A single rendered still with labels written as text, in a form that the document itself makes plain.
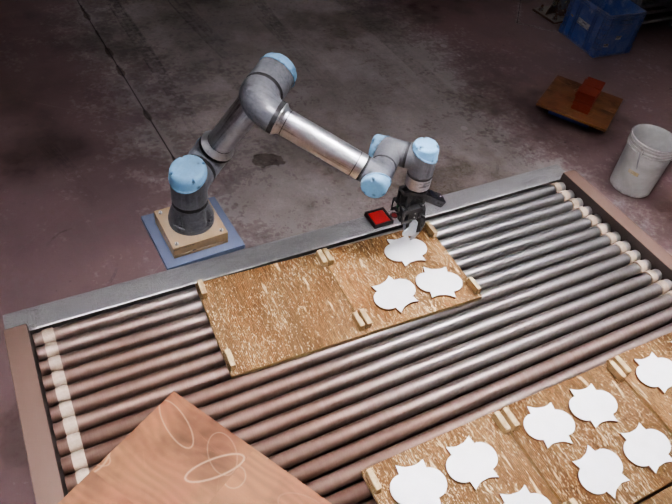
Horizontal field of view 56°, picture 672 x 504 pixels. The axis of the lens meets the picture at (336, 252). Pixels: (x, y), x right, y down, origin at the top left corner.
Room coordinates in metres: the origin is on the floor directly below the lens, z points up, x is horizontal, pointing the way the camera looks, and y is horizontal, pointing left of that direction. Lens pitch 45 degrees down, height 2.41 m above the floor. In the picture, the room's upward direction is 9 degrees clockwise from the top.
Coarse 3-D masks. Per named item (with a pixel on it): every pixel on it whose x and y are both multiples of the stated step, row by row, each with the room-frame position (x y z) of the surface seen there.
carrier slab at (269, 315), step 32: (224, 288) 1.23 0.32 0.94; (256, 288) 1.25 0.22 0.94; (288, 288) 1.27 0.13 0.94; (320, 288) 1.29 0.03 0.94; (224, 320) 1.11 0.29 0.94; (256, 320) 1.13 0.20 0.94; (288, 320) 1.15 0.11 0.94; (320, 320) 1.17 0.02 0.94; (352, 320) 1.18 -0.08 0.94; (256, 352) 1.02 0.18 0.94; (288, 352) 1.04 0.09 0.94
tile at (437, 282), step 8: (424, 272) 1.42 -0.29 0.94; (432, 272) 1.42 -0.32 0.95; (440, 272) 1.42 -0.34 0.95; (448, 272) 1.43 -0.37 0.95; (416, 280) 1.37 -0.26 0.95; (424, 280) 1.38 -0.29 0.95; (432, 280) 1.38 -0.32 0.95; (440, 280) 1.39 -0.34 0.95; (448, 280) 1.39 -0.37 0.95; (456, 280) 1.40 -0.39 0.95; (424, 288) 1.34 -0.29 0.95; (432, 288) 1.35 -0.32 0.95; (440, 288) 1.35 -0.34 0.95; (448, 288) 1.36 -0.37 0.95; (456, 288) 1.36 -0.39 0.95; (432, 296) 1.32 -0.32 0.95; (440, 296) 1.33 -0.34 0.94; (448, 296) 1.33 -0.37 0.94
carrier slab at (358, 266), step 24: (384, 240) 1.54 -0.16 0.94; (432, 240) 1.58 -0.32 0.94; (336, 264) 1.40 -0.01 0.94; (360, 264) 1.42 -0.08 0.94; (384, 264) 1.43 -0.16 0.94; (432, 264) 1.47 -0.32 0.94; (456, 264) 1.48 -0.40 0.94; (360, 288) 1.31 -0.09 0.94; (384, 312) 1.23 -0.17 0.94; (408, 312) 1.25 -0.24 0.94; (432, 312) 1.26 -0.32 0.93
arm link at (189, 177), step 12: (192, 156) 1.56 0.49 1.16; (180, 168) 1.51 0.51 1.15; (192, 168) 1.51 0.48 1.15; (204, 168) 1.52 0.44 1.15; (180, 180) 1.46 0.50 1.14; (192, 180) 1.47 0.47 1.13; (204, 180) 1.50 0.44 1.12; (180, 192) 1.46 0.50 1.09; (192, 192) 1.46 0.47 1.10; (204, 192) 1.50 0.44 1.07; (180, 204) 1.46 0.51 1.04; (192, 204) 1.46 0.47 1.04; (204, 204) 1.50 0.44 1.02
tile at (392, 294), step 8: (392, 280) 1.36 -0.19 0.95; (400, 280) 1.36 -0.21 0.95; (376, 288) 1.31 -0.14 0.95; (384, 288) 1.32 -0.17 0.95; (392, 288) 1.32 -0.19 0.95; (400, 288) 1.33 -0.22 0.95; (408, 288) 1.33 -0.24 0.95; (376, 296) 1.28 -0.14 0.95; (384, 296) 1.29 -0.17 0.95; (392, 296) 1.29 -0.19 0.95; (400, 296) 1.30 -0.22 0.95; (408, 296) 1.30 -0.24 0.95; (376, 304) 1.25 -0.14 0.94; (384, 304) 1.25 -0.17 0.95; (392, 304) 1.26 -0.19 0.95; (400, 304) 1.26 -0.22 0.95; (408, 304) 1.27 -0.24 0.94; (400, 312) 1.24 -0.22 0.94
